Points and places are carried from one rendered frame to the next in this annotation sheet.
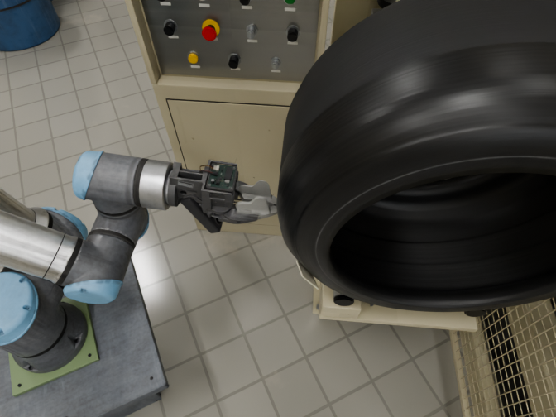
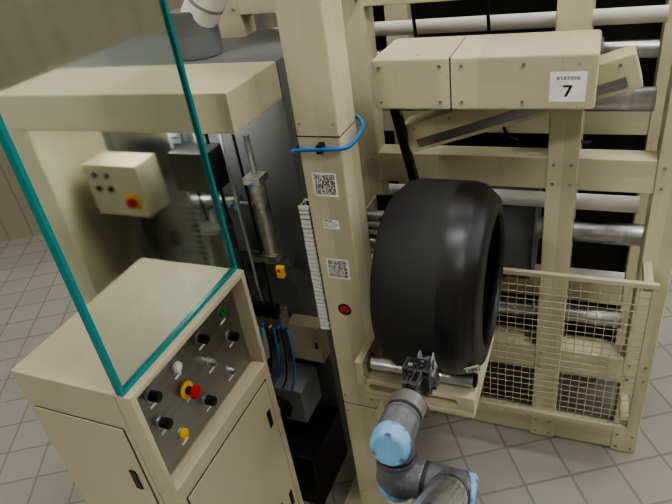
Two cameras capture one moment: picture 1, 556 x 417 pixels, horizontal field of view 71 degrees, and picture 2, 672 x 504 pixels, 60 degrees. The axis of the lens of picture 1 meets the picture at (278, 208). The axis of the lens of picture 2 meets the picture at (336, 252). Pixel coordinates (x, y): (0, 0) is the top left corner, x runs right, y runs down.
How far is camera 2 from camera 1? 130 cm
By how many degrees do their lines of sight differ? 52
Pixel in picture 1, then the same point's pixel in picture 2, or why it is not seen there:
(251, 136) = (247, 454)
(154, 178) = (412, 395)
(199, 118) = (214, 485)
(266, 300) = not seen: outside the picture
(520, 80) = (473, 201)
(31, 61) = not seen: outside the picture
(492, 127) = (485, 216)
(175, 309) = not seen: outside the picture
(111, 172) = (404, 416)
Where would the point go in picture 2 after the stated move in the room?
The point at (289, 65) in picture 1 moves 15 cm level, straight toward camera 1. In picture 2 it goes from (236, 363) to (278, 370)
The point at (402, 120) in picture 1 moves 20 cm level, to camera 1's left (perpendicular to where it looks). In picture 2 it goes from (471, 237) to (462, 282)
